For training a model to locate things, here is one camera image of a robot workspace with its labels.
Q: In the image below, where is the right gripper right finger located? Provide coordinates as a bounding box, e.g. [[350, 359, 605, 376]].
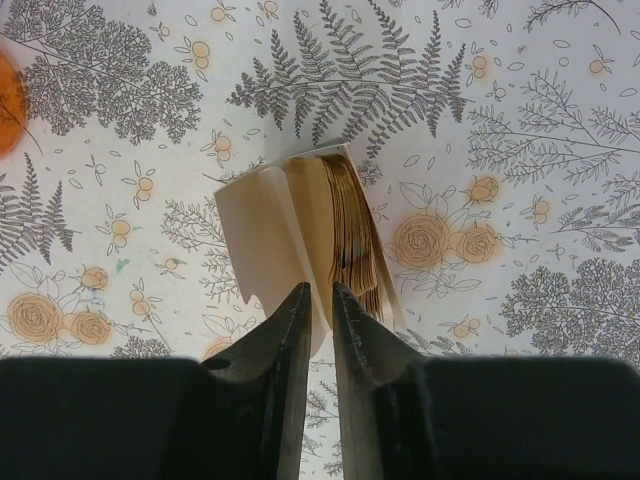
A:
[[333, 284, 639, 479]]

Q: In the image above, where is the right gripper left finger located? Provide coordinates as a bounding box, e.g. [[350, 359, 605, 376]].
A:
[[1, 283, 312, 479]]

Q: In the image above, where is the coffee filter box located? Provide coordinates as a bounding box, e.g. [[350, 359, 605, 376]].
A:
[[214, 143, 405, 353]]

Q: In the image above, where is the orange glass carafe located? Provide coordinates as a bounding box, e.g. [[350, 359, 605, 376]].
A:
[[0, 52, 27, 158]]

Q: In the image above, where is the stack of brown filters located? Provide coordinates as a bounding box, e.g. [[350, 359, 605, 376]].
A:
[[321, 154, 382, 320]]

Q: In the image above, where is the floral table mat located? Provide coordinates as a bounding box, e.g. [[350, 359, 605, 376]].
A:
[[1, 1, 639, 479]]

